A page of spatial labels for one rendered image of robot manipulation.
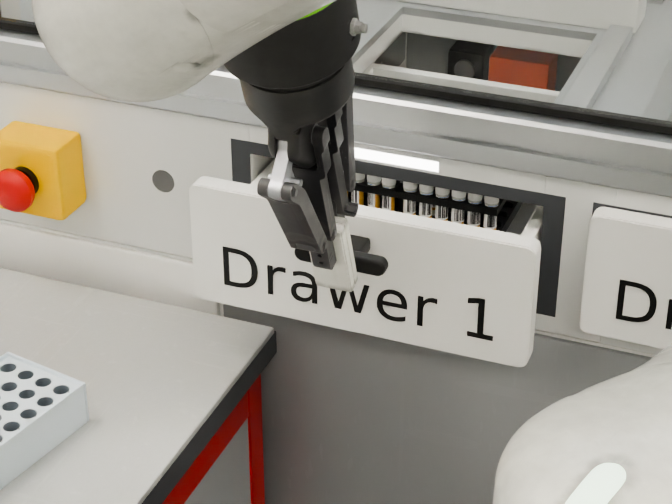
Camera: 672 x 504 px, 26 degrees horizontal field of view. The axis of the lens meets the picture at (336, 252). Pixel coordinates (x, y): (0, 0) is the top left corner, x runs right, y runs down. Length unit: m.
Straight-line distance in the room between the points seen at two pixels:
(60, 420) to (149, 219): 0.24
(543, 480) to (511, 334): 0.52
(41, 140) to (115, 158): 0.07
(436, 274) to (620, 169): 0.16
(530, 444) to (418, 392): 0.66
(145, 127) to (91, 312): 0.18
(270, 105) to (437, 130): 0.27
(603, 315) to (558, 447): 0.55
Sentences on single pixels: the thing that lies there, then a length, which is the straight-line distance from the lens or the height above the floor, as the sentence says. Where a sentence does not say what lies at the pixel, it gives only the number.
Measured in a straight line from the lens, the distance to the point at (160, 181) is 1.31.
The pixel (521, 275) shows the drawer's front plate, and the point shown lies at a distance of 1.11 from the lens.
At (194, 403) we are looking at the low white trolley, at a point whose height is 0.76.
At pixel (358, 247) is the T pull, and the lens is 1.12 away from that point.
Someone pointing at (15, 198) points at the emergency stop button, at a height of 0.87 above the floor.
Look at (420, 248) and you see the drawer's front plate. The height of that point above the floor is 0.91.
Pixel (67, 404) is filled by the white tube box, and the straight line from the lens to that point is 1.18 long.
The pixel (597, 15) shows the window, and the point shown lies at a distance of 1.12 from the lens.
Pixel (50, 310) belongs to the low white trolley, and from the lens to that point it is 1.35.
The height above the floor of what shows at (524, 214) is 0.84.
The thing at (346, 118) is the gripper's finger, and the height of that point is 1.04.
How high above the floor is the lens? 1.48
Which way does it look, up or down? 30 degrees down
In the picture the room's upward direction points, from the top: straight up
